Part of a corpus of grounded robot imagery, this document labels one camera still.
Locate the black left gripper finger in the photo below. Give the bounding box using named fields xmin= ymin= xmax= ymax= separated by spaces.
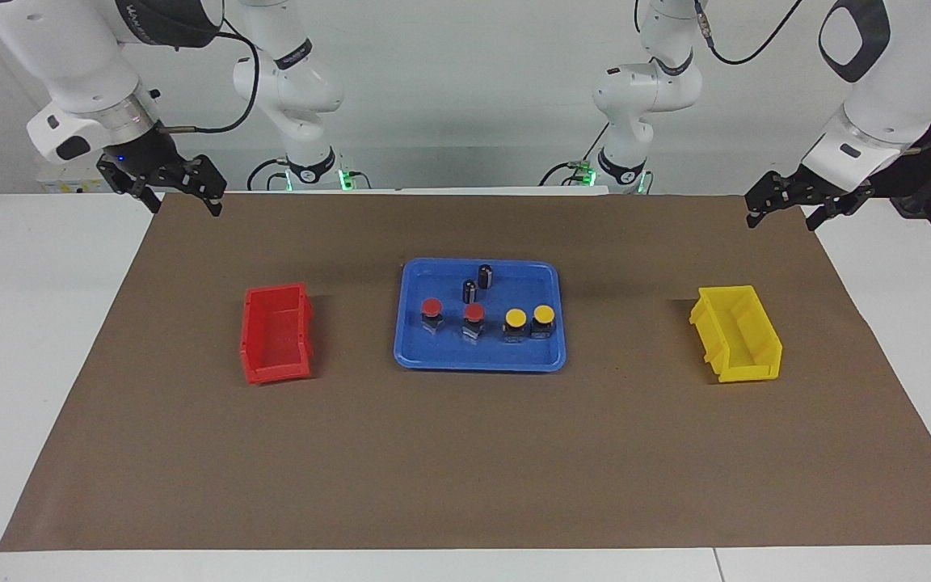
xmin=804 ymin=193 xmax=867 ymax=234
xmin=744 ymin=171 xmax=798 ymax=230

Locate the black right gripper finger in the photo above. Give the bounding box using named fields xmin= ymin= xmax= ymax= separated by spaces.
xmin=182 ymin=153 xmax=229 ymax=218
xmin=113 ymin=178 xmax=162 ymax=216

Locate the yellow plastic bin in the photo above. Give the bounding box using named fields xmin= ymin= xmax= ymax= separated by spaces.
xmin=689 ymin=285 xmax=783 ymax=384

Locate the red plastic bin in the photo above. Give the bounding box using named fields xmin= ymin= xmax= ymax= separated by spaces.
xmin=239 ymin=282 xmax=314 ymax=385

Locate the blue plastic tray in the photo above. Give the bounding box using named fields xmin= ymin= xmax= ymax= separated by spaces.
xmin=394 ymin=258 xmax=567 ymax=373

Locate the brown paper table mat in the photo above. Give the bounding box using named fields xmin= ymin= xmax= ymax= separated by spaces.
xmin=0 ymin=192 xmax=931 ymax=553

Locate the black base power cable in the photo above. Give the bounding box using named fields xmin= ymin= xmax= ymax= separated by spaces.
xmin=537 ymin=121 xmax=610 ymax=188
xmin=246 ymin=157 xmax=290 ymax=192

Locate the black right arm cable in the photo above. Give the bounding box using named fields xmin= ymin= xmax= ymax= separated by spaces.
xmin=154 ymin=16 xmax=261 ymax=135

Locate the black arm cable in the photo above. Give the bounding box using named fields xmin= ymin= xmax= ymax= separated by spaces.
xmin=693 ymin=0 xmax=806 ymax=66
xmin=154 ymin=16 xmax=261 ymax=135

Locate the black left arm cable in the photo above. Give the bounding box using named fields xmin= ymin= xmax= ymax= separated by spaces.
xmin=693 ymin=0 xmax=806 ymax=66

